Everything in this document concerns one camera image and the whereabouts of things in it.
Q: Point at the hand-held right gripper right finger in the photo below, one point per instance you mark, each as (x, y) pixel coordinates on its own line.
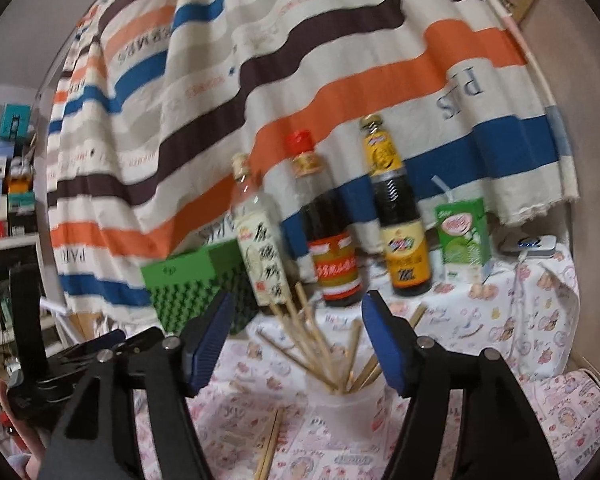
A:
(380, 340)

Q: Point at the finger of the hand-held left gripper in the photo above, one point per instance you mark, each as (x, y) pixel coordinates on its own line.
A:
(90, 345)

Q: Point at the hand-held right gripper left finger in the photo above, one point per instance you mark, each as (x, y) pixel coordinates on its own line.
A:
(207, 355)

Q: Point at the single wooden chopstick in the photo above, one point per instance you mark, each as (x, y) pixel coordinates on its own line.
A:
(295, 360)
(301, 345)
(352, 350)
(310, 316)
(417, 316)

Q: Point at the translucent plastic cup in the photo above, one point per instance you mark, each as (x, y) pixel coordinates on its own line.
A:
(350, 410)

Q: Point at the person's left hand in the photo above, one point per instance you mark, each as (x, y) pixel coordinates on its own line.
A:
(30, 445)

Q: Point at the white shelf unit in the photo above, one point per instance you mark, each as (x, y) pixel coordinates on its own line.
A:
(0, 270)

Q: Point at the green checkered box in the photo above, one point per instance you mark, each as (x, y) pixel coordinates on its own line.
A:
(180, 280)

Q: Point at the dark bottle with yellow label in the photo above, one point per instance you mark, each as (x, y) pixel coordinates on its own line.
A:
(400, 230)

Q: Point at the dark bottle with red cap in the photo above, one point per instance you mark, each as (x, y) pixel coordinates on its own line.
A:
(330, 240)

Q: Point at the clear bottle with white label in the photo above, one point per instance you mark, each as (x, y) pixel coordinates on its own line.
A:
(260, 250)

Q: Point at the green milk carton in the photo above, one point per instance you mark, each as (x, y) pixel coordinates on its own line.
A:
(462, 240)

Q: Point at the printed tablecloth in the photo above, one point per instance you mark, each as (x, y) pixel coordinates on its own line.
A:
(530, 310)

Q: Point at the white drinking straw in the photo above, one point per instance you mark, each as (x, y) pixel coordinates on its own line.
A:
(441, 187)

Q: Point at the white power bank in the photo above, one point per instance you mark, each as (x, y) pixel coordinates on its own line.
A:
(530, 245)

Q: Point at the striped cloth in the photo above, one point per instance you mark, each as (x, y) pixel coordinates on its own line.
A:
(280, 60)

